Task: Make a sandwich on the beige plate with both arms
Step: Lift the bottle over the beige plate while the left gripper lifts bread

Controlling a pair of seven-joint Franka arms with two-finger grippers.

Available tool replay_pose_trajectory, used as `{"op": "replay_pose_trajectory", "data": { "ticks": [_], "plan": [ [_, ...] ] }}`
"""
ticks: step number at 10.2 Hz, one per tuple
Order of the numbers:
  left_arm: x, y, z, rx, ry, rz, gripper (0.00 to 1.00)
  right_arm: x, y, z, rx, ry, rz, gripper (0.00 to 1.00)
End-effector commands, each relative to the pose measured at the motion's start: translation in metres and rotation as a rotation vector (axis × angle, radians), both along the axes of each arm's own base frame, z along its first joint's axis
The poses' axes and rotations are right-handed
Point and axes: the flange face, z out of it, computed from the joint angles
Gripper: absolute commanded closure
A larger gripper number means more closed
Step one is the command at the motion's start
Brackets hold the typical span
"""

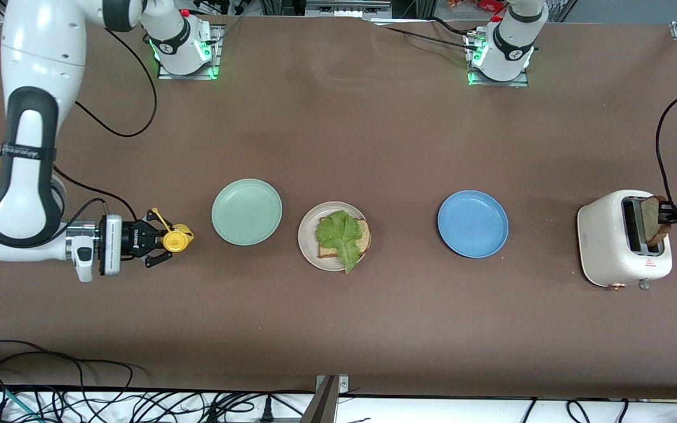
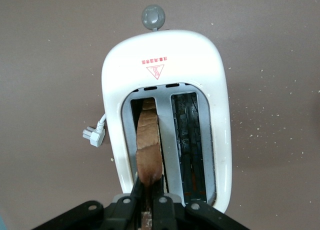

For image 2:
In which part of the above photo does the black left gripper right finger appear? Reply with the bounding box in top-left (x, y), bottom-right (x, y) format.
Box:
top-left (152, 176), bottom-right (248, 230)

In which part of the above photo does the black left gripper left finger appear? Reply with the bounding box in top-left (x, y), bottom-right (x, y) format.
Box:
top-left (32, 173), bottom-right (145, 230)

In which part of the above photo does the brown bread slice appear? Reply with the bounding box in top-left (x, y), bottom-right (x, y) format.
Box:
top-left (135, 97), bottom-right (166, 230)

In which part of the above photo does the white two-slot toaster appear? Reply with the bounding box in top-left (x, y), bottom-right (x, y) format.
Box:
top-left (101, 4), bottom-right (233, 214)

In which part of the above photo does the white toaster power cord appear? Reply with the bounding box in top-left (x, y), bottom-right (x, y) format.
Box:
top-left (82, 113), bottom-right (108, 148)

